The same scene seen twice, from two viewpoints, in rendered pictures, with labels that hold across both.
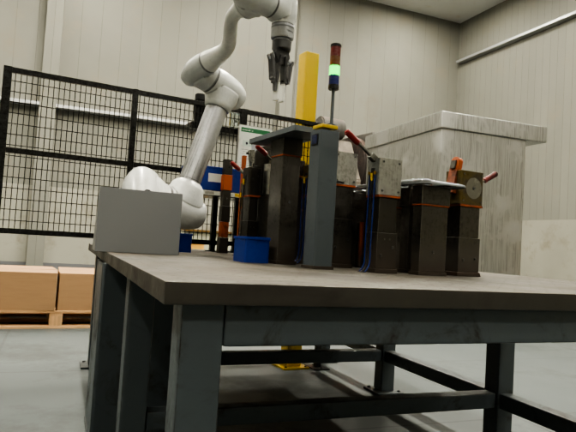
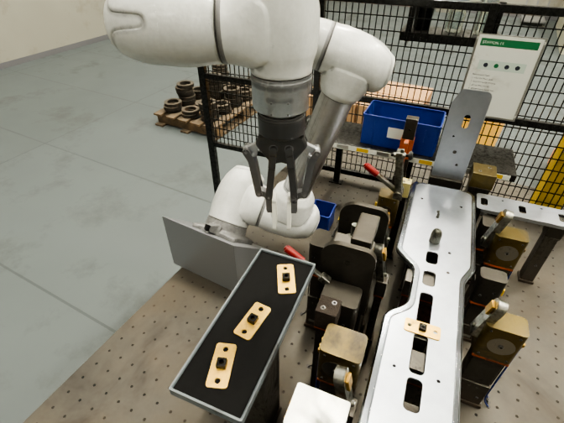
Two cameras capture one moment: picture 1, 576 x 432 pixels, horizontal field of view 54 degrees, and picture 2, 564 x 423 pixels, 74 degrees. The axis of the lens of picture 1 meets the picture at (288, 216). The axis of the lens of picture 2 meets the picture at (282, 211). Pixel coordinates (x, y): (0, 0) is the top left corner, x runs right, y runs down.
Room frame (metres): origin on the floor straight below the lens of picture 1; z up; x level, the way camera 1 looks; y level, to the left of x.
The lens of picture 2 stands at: (1.79, -0.36, 1.79)
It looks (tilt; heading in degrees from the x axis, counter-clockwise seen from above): 38 degrees down; 51
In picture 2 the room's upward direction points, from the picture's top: straight up
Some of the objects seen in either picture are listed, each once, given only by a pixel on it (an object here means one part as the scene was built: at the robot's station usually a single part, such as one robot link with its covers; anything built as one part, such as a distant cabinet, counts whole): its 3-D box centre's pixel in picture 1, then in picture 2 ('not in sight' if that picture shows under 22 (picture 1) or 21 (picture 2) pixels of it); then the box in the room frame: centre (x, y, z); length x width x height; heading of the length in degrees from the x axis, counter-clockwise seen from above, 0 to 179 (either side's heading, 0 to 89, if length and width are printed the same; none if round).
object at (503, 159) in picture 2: (210, 194); (398, 144); (3.09, 0.43, 1.01); 0.90 x 0.22 x 0.03; 118
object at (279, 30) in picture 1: (282, 33); (281, 91); (2.14, 0.07, 1.58); 0.09 x 0.09 x 0.06
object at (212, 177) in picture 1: (211, 179); (401, 127); (3.09, 0.43, 1.09); 0.30 x 0.17 x 0.13; 116
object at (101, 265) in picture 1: (132, 345); not in sight; (2.28, 0.59, 0.33); 0.31 x 0.31 x 0.66; 22
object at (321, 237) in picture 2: (246, 213); (314, 282); (2.36, 0.17, 0.89); 0.09 x 0.08 x 0.38; 118
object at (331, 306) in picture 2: (293, 211); (322, 353); (2.21, -0.02, 0.90); 0.05 x 0.05 x 0.40; 28
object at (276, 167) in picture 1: (283, 201); (258, 378); (2.03, 0.02, 0.92); 0.10 x 0.08 x 0.45; 28
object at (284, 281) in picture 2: not in sight; (285, 277); (2.15, 0.06, 1.17); 0.08 x 0.04 x 0.01; 53
